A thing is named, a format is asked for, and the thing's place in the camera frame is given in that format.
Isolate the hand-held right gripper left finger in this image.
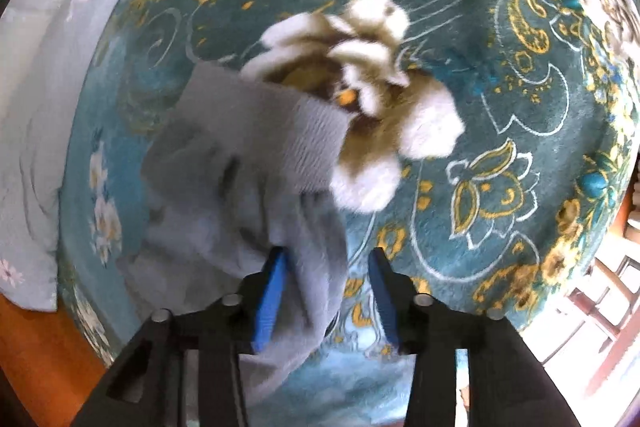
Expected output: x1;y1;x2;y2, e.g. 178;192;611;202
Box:
71;247;290;427

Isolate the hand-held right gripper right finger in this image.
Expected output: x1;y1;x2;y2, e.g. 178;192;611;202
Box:
367;247;583;427

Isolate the grey knit garment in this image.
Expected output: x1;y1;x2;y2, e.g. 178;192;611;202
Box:
117;59;351;413

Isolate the wooden chair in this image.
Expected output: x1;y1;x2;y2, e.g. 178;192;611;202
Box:
567;257;640;400

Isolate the teal floral blanket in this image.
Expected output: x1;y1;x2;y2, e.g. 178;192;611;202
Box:
57;0;640;427

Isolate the light blue floral pillow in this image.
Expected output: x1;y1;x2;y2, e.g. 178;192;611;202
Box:
0;12;91;313

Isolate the orange wooden bed frame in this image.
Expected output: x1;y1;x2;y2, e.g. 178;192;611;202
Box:
0;294;113;413

